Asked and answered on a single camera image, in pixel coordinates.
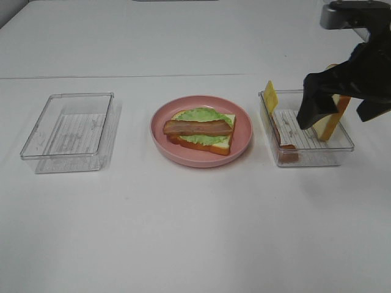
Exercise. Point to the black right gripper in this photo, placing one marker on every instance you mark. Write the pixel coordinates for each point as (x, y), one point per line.
(365, 75)

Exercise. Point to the bacon strip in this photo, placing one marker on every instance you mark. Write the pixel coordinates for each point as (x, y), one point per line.
(286, 153)
(190, 128)

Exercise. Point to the white bread slice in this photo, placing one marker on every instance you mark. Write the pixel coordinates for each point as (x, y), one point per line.
(325, 127)
(217, 148)

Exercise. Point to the green lettuce leaf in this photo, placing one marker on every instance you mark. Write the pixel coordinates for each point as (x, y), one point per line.
(203, 114)

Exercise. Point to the clear plastic right container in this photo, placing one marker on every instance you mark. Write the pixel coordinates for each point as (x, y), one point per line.
(312, 152)

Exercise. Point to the clear plastic container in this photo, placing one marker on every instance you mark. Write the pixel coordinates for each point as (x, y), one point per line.
(73, 133)
(312, 152)

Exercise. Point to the yellow cheese slice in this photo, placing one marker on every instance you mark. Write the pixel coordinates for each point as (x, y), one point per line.
(270, 97)

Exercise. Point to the pink round plate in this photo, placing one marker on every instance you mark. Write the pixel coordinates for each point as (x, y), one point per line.
(242, 133)

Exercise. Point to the clear plastic left container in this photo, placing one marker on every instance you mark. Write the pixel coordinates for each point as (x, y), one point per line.
(73, 133)

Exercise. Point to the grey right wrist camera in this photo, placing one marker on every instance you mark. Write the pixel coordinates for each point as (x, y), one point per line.
(369, 19)

